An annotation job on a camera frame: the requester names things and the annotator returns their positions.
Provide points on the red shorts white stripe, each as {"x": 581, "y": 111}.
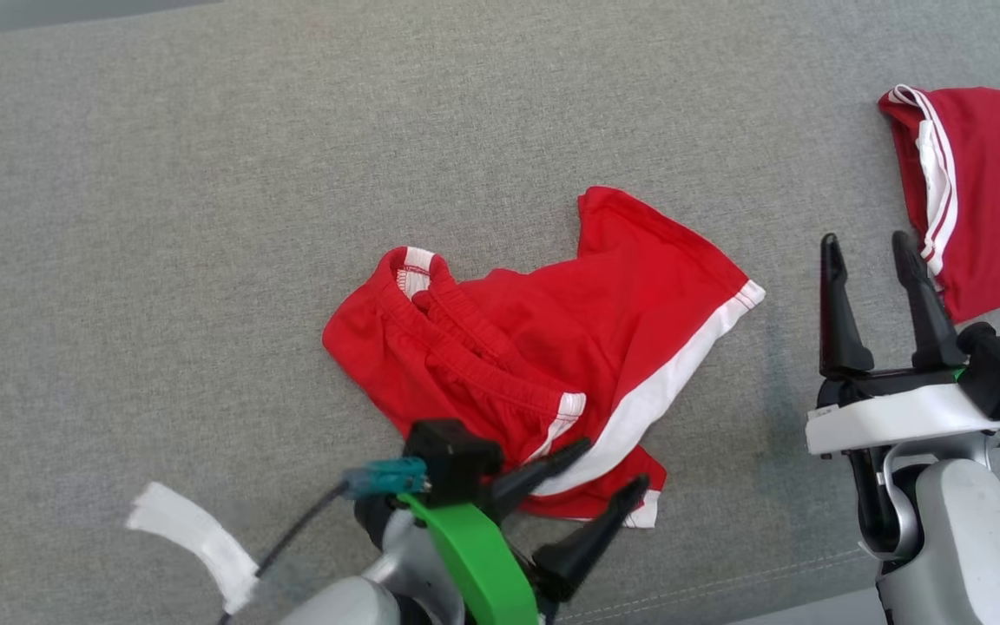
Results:
{"x": 621, "y": 304}

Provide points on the white tape tag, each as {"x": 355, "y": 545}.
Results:
{"x": 196, "y": 534}

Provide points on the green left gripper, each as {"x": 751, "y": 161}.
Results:
{"x": 483, "y": 564}

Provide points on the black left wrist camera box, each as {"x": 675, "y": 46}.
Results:
{"x": 452, "y": 456}

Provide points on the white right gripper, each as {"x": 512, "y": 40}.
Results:
{"x": 891, "y": 417}

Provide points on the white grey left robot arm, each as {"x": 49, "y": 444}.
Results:
{"x": 344, "y": 608}

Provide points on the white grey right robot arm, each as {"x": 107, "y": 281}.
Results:
{"x": 969, "y": 538}

